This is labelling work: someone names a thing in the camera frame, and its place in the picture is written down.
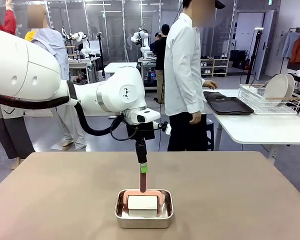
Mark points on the dark grey plastic stool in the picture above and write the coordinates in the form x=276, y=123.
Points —
x=210, y=135

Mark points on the person's right forearm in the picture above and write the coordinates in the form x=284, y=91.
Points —
x=196, y=100

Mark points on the person in black shirt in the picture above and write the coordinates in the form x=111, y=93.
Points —
x=161, y=55

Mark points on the white workbench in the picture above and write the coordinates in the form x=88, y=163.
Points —
x=80, y=65

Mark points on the person's left forearm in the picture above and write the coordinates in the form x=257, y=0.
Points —
x=203, y=82

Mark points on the white shoe rack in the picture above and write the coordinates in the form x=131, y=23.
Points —
x=213, y=67

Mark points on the rectangular metal tin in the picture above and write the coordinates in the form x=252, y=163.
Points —
x=145, y=222

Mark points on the grey hanging shirt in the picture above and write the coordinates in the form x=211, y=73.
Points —
x=288, y=45

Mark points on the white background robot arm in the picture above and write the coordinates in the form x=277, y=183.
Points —
x=83, y=45
x=141, y=40

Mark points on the white round plate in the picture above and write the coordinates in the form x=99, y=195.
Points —
x=275, y=90
x=291, y=85

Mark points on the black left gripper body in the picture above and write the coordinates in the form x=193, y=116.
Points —
x=140, y=131

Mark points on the black tripod with light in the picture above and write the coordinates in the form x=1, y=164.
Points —
x=258, y=45

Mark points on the white side table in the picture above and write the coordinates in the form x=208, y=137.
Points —
x=265, y=130

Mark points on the person's right hand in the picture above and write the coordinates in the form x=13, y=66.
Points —
x=196, y=117

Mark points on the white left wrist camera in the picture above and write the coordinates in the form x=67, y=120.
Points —
x=167, y=129

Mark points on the white height-adjustable desk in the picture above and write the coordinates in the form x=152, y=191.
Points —
x=117, y=66

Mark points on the figure in yellow jacket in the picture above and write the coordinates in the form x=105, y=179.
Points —
x=29, y=36

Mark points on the person's left hand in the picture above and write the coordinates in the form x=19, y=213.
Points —
x=210, y=84

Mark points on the white cutlery holder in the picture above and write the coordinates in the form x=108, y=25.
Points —
x=248, y=90

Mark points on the black bag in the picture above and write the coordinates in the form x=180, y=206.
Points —
x=238, y=58

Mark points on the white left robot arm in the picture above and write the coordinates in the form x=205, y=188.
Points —
x=27, y=70

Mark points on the person in white shirt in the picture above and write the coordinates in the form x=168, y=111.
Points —
x=180, y=62

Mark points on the black side table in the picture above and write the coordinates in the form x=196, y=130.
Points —
x=298, y=77

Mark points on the pink lint roller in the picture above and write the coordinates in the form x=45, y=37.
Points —
x=142, y=202

